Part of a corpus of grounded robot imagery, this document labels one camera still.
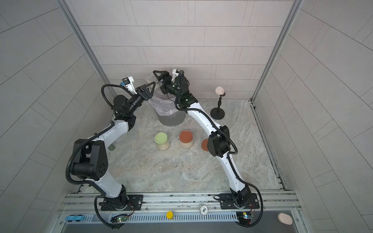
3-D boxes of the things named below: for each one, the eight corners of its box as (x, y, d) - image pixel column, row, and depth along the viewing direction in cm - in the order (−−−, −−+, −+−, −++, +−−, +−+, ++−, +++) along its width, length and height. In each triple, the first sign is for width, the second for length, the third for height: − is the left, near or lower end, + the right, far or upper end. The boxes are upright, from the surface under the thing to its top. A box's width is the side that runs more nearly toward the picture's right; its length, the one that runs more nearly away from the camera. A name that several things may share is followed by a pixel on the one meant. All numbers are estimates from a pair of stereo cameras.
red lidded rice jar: (180, 148, 92) (179, 141, 84) (180, 138, 97) (179, 130, 89) (193, 148, 92) (193, 141, 84) (193, 138, 97) (193, 130, 89)
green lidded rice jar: (157, 150, 91) (153, 142, 83) (158, 140, 96) (155, 132, 88) (168, 150, 91) (166, 142, 83) (170, 140, 96) (168, 132, 88)
